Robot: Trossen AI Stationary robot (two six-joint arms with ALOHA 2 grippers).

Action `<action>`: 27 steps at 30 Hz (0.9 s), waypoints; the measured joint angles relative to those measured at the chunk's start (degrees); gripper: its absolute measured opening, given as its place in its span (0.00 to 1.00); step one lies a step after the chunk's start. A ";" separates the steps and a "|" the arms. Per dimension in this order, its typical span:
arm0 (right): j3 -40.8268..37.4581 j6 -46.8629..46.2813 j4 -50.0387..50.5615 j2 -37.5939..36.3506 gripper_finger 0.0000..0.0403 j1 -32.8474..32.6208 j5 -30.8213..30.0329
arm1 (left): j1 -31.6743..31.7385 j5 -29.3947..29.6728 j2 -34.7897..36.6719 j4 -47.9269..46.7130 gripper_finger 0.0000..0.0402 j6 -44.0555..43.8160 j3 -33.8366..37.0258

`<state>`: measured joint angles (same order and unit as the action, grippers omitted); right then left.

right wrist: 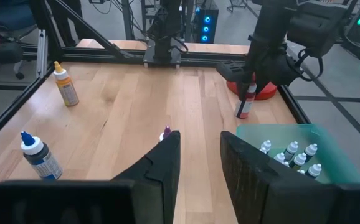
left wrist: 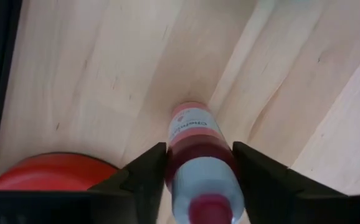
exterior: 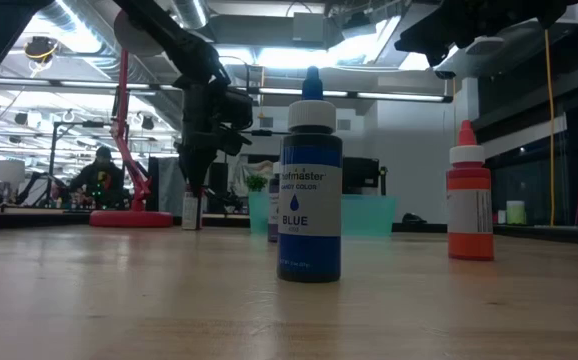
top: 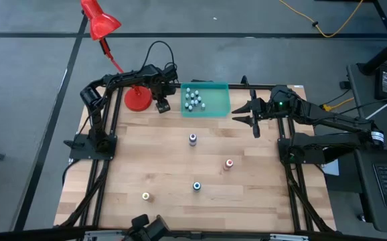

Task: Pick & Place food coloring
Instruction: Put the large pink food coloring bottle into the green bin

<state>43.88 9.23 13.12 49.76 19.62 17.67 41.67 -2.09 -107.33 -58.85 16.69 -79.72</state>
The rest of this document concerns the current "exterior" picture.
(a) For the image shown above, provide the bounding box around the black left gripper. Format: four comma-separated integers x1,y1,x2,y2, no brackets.
174,74,244,199

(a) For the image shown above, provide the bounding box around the large red food coloring bottle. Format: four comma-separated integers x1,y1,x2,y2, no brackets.
181,184,205,231

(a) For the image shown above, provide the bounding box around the large purple food coloring bottle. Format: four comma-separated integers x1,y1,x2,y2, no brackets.
267,160,283,244

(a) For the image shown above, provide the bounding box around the large orange food coloring bottle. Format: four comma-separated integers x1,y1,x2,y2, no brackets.
445,119,495,262

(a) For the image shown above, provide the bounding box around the large blue food coloring bottle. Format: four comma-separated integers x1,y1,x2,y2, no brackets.
276,65,344,284

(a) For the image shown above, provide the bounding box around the grey fabric partition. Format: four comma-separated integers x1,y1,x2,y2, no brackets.
147,157,186,216

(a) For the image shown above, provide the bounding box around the small green potted plant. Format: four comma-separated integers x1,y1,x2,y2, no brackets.
245,173,269,195

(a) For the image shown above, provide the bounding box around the red desk lamp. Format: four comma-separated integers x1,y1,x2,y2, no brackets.
88,9,175,229

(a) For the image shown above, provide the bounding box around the person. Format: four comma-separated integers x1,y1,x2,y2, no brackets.
68,145,126,209

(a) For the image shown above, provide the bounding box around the black equipment box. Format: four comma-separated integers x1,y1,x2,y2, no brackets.
341,156,388,196

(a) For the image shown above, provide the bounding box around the teal plastic bin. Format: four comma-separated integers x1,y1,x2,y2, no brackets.
247,192,399,238

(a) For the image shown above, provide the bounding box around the white-shaded table lamp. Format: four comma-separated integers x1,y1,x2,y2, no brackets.
0,158,27,206

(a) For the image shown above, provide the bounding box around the light green cup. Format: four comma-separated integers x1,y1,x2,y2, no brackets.
505,199,527,226

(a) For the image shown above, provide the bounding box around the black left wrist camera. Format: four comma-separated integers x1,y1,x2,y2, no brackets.
224,87,255,132

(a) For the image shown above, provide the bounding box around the yellow extension cord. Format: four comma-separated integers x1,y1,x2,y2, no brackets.
449,27,556,227

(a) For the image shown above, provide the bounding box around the black aluminium frame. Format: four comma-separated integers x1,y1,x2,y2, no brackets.
0,209,578,247

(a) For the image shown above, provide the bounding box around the ceiling cable reel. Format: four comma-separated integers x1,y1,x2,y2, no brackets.
22,34,61,65

